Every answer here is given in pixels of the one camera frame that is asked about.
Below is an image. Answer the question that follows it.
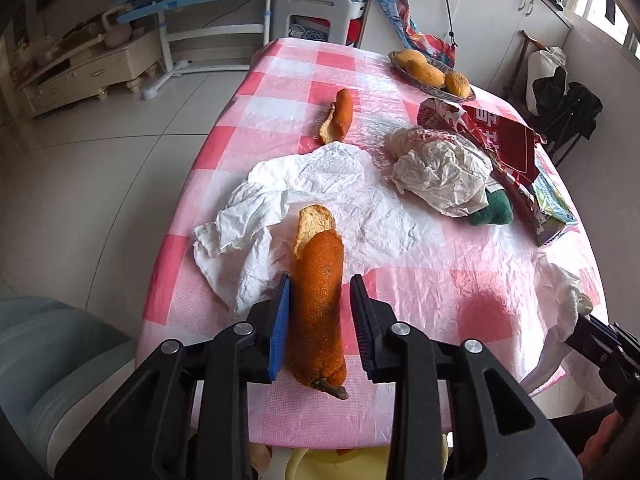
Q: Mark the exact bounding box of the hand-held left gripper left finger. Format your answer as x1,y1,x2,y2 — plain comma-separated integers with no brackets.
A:
54,274,293,480

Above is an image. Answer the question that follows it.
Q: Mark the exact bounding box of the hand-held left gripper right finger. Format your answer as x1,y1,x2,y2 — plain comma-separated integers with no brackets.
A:
349,274,585,480

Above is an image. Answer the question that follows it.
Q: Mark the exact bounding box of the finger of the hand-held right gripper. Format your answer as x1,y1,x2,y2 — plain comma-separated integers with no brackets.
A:
565,314,640,418

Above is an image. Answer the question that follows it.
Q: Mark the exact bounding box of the large orange peel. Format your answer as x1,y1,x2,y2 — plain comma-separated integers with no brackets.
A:
290,204,349,401

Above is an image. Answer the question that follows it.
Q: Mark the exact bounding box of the white plastic bag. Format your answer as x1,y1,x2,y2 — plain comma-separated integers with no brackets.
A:
532,255,596,387

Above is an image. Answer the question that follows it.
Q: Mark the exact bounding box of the yellow plastic basin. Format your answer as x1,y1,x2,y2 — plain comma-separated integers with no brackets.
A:
282,430,451,480

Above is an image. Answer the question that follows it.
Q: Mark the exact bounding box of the white paper ball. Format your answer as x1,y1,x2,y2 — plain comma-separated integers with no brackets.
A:
384,127,493,218

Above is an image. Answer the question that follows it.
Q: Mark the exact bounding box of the small orange peel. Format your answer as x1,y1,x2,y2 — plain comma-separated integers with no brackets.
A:
319,88,354,145

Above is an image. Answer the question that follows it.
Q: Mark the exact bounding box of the pink checked tablecloth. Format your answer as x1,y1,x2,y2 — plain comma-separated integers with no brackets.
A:
135,37,608,448

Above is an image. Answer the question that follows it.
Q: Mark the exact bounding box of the green juice carton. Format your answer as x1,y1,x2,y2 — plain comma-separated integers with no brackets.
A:
520,170,581,247

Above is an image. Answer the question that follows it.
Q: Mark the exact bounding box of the green plush toy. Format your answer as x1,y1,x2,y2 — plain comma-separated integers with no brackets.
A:
467,187,514,226

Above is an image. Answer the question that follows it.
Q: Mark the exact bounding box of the red printed wrapper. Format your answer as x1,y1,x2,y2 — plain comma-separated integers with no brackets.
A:
417,97,543,192

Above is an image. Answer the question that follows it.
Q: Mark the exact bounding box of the black folding chair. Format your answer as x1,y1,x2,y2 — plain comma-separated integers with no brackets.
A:
532,67,604,166

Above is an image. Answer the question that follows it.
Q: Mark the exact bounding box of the white sack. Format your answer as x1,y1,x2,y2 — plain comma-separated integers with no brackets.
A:
527,46,568,116

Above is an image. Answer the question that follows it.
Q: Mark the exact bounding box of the wooden chair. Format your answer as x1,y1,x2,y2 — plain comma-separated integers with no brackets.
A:
502,30,546,106

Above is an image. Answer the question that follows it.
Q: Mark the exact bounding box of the cream low cabinet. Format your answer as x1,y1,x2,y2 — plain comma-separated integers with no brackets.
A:
15,25,166,121

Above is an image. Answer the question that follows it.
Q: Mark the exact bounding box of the white plastic stool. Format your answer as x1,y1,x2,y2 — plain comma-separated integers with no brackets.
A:
270,0,371,48

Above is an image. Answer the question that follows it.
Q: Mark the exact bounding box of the colourful printed bag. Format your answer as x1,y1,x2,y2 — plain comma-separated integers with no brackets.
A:
367,0,458,68

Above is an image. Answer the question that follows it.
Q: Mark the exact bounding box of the pink kettlebell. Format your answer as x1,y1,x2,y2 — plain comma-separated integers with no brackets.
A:
101,10,133,48

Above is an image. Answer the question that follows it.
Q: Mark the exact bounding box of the white wall cabinet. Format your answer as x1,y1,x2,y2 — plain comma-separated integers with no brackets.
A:
440,0,573,106

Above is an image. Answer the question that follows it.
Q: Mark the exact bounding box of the black cord with clip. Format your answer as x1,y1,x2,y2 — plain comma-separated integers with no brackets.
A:
437,0,459,52

